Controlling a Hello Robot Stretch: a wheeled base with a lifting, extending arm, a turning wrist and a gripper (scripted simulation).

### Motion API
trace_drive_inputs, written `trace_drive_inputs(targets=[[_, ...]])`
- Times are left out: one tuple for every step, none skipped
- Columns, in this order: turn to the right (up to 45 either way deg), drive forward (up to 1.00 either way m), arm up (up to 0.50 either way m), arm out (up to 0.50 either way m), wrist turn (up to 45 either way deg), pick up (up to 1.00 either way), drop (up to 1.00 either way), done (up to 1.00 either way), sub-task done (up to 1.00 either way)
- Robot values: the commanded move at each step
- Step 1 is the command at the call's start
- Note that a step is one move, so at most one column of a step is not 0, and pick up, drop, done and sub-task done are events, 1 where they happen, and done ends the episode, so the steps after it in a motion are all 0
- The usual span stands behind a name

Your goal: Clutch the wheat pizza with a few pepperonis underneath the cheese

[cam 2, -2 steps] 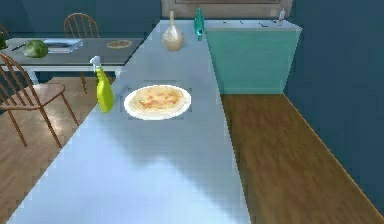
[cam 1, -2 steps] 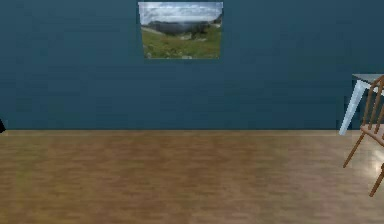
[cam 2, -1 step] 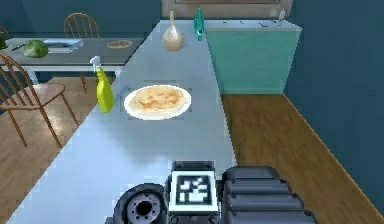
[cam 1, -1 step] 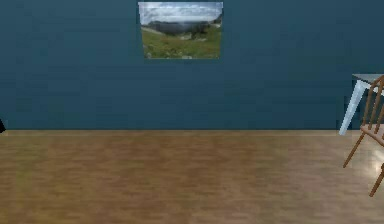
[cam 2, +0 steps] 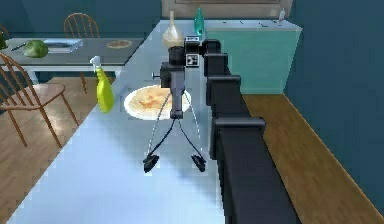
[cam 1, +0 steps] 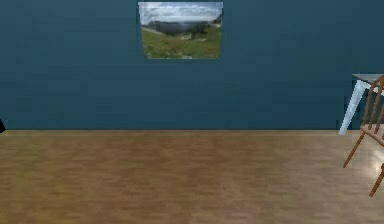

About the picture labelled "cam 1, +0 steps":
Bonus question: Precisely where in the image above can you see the white table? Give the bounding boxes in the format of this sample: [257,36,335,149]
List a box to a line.
[338,73,384,137]

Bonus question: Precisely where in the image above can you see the brown wooden chair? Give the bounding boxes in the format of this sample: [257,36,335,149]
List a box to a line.
[342,75,384,198]

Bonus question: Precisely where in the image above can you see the landscape picture on wall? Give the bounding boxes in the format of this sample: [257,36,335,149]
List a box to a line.
[137,1,224,60]

